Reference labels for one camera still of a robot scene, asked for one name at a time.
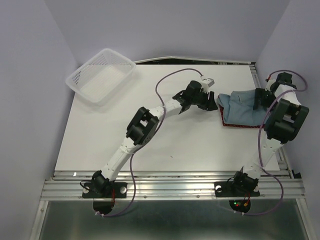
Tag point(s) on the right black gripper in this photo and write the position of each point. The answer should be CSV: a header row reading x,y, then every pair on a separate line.
x,y
259,92

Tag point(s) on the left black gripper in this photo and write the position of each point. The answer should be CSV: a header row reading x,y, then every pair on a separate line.
x,y
208,105

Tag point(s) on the light blue denim skirt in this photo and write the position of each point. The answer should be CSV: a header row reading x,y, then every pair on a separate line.
x,y
237,97

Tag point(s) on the red polka dot skirt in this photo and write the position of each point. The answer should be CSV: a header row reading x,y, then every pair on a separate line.
x,y
240,126

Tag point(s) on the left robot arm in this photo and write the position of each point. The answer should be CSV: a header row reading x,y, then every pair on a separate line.
x,y
143,126

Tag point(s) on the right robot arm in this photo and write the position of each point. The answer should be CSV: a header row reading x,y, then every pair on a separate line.
x,y
281,123

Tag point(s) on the white plastic basket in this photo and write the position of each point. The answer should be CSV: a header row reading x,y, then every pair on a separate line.
x,y
98,78

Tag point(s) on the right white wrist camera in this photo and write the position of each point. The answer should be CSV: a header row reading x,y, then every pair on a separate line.
x,y
271,85

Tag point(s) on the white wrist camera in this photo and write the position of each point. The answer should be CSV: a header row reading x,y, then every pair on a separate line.
x,y
206,83
271,85

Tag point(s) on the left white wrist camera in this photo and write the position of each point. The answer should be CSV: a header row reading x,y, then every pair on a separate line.
x,y
206,83

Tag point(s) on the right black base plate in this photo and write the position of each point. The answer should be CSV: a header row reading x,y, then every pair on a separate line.
x,y
224,189

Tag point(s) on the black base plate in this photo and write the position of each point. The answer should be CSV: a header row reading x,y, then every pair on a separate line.
x,y
117,190
224,189

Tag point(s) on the aluminium frame rail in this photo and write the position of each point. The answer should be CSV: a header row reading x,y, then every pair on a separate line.
x,y
173,205

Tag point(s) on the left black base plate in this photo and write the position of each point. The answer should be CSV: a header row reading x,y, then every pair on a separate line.
x,y
117,190

